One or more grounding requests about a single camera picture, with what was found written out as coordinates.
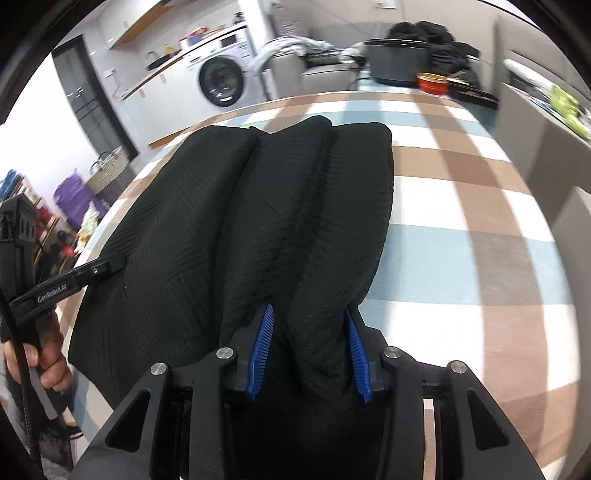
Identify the white kitchen cabinet counter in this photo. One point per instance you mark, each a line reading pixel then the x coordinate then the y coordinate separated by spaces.
pixel 170 100

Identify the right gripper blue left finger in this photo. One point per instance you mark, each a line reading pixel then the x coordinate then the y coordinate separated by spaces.
pixel 252 346

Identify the black food tray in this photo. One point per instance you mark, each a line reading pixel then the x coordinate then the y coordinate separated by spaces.
pixel 464 92

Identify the purple bag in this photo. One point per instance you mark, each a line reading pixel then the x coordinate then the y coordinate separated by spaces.
pixel 73 198

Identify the grey sofa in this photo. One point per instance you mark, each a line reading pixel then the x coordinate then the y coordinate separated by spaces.
pixel 295 75

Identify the red instant noodle bowl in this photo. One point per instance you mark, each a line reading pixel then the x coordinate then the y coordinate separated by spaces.
pixel 433 84

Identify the grey side cabinet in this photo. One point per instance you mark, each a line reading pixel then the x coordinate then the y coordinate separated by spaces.
pixel 550 158

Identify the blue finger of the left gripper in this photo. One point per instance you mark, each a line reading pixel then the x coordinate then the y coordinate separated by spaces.
pixel 95 270

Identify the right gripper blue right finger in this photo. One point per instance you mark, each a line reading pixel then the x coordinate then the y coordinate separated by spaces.
pixel 367 345

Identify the black knit sweater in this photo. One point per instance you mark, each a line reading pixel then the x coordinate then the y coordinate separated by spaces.
pixel 238 218

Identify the black electric cooker pot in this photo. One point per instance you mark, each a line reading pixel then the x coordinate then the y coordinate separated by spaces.
pixel 397 62

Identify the black clothes pile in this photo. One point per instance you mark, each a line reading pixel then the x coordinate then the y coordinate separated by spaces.
pixel 449 57

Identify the light grey garment on sofa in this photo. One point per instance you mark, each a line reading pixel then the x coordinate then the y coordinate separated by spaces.
pixel 299 45

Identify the green plush toy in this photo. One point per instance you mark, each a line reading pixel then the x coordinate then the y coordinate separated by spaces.
pixel 575 116

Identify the person left hand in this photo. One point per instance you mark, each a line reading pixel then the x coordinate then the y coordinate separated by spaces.
pixel 56 374

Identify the checkered blanket table cover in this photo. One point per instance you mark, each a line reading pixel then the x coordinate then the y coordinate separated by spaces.
pixel 470 270

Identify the white washing machine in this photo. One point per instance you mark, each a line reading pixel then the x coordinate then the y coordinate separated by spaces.
pixel 219 75

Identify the woven laundry basket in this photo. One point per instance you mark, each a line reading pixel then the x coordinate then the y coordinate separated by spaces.
pixel 110 175

